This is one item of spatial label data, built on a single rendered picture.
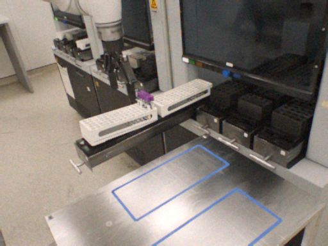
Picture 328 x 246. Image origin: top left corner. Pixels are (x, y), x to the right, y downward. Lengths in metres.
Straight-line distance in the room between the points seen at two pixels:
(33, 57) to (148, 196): 3.97
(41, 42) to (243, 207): 4.15
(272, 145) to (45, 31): 3.99
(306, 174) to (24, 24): 4.09
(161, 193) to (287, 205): 0.33
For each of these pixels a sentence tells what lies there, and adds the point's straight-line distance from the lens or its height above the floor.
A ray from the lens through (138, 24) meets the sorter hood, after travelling 1.60.
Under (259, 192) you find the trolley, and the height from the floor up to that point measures 0.82.
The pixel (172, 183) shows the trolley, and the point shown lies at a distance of 0.87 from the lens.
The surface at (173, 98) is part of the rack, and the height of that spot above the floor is 0.86.
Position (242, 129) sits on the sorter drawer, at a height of 0.81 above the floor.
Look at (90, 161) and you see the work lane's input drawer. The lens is 1.08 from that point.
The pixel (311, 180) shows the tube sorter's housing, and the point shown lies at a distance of 1.05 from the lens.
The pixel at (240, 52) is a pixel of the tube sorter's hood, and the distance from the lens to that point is 1.11.
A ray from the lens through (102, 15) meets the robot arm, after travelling 0.98.
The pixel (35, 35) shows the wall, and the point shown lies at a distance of 4.61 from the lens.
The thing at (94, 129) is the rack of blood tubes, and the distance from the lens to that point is 1.05.
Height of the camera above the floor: 1.41
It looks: 32 degrees down
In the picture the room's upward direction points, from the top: 7 degrees counter-clockwise
